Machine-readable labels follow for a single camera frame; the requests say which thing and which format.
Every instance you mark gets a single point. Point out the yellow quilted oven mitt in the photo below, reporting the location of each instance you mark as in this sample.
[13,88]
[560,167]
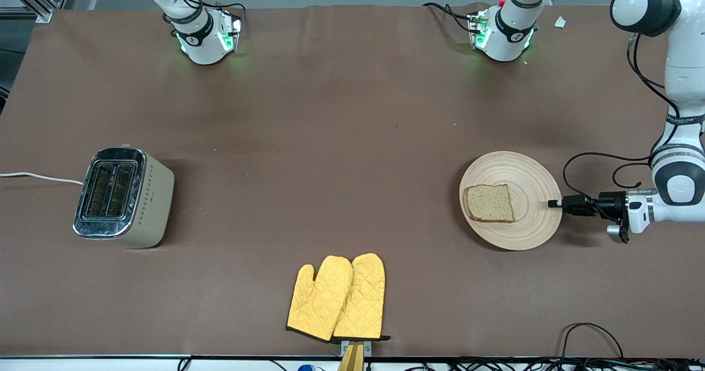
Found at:
[364,294]
[319,299]

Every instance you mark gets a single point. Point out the brown bread slice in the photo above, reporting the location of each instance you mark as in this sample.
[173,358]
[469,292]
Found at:
[490,203]

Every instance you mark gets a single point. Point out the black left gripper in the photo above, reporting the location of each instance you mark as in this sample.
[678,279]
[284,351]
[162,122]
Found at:
[610,202]

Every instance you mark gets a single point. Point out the small metal bracket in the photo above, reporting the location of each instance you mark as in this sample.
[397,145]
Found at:
[368,348]

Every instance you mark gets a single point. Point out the round wooden plate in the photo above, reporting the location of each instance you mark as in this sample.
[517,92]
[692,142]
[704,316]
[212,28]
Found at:
[529,178]

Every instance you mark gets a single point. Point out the small blue object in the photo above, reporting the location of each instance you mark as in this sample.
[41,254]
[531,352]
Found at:
[307,367]

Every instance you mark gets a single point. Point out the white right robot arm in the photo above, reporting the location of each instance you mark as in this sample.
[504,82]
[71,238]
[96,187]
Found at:
[204,46]

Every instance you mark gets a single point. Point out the small white paper scrap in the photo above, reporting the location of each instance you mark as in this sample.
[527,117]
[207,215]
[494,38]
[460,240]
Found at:
[560,22]

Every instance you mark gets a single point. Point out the wooden stick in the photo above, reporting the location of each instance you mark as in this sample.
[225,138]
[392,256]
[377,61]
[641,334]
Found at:
[352,360]

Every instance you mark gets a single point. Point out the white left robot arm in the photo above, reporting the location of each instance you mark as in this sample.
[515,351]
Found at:
[683,85]

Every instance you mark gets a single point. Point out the beige chrome two-slot toaster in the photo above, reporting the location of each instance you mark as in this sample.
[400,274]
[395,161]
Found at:
[154,195]

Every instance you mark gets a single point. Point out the brown table cover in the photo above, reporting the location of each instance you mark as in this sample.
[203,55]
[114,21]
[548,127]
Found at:
[352,112]

